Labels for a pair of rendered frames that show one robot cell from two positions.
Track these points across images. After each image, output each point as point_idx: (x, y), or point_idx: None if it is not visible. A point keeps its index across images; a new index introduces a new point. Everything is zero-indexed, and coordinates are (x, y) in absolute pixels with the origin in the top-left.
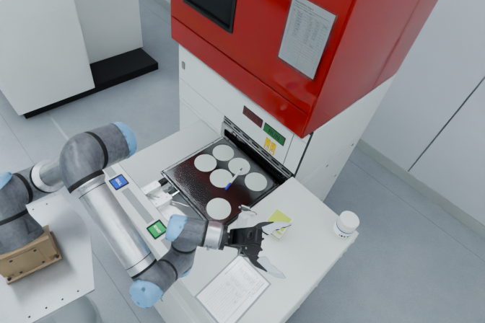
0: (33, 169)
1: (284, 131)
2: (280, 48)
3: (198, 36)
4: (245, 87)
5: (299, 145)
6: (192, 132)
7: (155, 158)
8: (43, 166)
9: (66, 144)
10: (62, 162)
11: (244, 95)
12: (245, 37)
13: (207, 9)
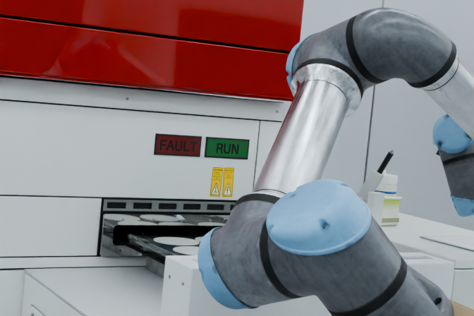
0: (275, 194)
1: (244, 128)
2: None
3: (56, 24)
4: (182, 74)
5: (272, 135)
6: (61, 278)
7: (123, 309)
8: (281, 179)
9: (387, 14)
10: (420, 25)
11: (152, 112)
12: None
13: None
